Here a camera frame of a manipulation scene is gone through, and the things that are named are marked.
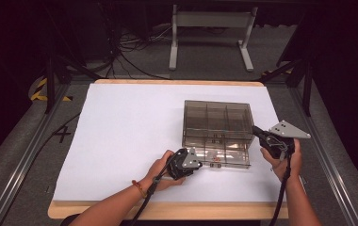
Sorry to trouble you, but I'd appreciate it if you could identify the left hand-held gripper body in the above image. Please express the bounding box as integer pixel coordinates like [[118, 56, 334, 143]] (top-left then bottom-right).
[[166, 147, 203, 182]]

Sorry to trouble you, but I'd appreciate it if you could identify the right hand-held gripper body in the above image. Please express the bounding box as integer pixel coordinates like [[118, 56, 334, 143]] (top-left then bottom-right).
[[258, 120, 312, 159]]

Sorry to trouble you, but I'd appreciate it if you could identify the clear grey drawer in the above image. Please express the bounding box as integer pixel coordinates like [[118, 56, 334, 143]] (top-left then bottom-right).
[[184, 137, 252, 170], [182, 128, 256, 144]]

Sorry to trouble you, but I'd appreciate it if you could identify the clear grey drawer box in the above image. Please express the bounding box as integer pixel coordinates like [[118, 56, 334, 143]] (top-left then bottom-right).
[[181, 99, 256, 150]]

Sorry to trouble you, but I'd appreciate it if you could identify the person's left hand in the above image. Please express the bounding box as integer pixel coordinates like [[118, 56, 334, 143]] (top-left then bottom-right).
[[145, 150, 187, 192]]

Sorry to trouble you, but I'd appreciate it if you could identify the person's right hand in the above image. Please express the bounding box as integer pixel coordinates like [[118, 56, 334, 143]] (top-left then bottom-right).
[[260, 138, 303, 185]]

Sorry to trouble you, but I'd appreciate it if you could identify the black metal stand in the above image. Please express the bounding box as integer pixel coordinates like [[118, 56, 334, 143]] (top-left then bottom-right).
[[43, 53, 101, 115], [252, 56, 314, 118]]

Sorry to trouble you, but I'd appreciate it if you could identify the wooden table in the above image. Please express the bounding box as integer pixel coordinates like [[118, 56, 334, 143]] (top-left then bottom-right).
[[47, 78, 296, 220]]

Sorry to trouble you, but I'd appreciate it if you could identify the white table sheet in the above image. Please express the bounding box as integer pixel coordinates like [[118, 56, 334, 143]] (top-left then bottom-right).
[[53, 83, 292, 203]]

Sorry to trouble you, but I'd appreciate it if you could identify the yellow black floor tape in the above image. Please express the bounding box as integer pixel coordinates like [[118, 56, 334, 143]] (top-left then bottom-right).
[[30, 76, 73, 103]]

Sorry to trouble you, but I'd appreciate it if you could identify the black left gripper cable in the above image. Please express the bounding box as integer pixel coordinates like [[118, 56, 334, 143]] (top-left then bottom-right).
[[128, 150, 186, 226]]

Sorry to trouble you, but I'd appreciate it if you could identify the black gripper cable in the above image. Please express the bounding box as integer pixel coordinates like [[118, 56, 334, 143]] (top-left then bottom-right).
[[268, 154, 293, 226], [128, 150, 186, 226]]

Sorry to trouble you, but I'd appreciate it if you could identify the orange bead bracelet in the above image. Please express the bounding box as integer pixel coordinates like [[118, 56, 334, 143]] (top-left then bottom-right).
[[132, 179, 148, 200]]

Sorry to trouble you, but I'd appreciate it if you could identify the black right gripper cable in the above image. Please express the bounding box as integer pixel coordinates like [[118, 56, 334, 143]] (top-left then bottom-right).
[[268, 154, 293, 226]]

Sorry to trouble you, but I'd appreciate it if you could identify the aluminium rail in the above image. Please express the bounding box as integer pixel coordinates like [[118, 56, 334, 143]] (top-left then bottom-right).
[[288, 88, 358, 226], [0, 83, 72, 226]]

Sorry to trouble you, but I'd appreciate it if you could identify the white metal stand frame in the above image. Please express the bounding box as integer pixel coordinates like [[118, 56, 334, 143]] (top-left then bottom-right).
[[168, 3, 259, 73]]

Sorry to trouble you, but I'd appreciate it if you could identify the bundle of floor cables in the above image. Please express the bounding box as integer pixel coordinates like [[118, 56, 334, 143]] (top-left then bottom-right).
[[98, 6, 172, 81]]

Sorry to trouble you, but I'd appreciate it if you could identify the thin black floor cable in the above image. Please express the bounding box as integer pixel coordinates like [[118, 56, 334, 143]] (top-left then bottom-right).
[[25, 112, 82, 170]]

